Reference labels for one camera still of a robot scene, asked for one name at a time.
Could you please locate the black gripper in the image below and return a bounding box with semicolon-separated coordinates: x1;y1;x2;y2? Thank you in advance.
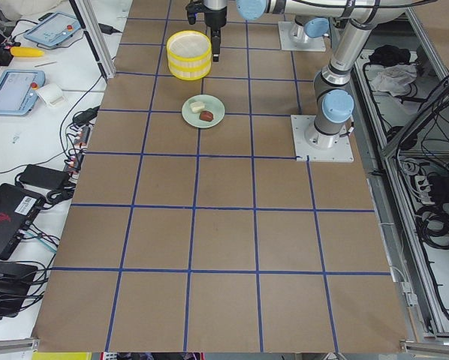
185;0;225;62

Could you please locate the yellow steamer layer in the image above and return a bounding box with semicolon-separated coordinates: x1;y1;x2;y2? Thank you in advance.
167;60;211;81
166;30;212;62

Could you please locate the white steamed bun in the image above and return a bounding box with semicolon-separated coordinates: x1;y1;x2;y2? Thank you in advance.
189;101;206;113

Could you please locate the brown steamed bun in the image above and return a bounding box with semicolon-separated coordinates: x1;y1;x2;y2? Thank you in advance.
199;110;214;122

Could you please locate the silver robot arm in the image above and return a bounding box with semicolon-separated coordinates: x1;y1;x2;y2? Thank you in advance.
237;1;412;149
185;1;329;62

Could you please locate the light green plate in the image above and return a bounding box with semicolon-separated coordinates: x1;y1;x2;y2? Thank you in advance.
181;94;225;129

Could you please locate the upper blue teach pendant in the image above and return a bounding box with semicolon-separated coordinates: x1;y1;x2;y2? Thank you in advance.
23;11;81;49

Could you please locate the blue teach pendant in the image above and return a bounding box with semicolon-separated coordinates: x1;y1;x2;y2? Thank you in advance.
0;70;46;116
23;11;81;49

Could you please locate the power strip with plugs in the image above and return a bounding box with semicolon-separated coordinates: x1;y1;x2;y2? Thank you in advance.
63;124;92;176

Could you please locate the black cloth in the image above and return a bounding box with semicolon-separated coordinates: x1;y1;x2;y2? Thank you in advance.
369;45;411;67

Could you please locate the white cloth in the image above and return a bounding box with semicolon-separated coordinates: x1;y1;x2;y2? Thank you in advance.
370;64;417;96

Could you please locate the lower blue teach pendant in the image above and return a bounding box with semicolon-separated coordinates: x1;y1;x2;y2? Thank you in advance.
0;70;46;116

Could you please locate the black power adapter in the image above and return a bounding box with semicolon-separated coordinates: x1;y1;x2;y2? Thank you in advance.
15;164;71;190

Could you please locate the black computer box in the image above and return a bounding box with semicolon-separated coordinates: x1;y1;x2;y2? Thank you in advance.
0;183;46;260

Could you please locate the black device box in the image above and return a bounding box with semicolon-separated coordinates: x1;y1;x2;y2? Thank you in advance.
0;262;38;320

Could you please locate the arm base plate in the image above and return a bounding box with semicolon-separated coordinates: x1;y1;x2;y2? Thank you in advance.
291;115;354;163
278;18;329;52

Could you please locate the aluminium frame post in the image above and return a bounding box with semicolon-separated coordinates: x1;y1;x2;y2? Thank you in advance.
69;0;116;81

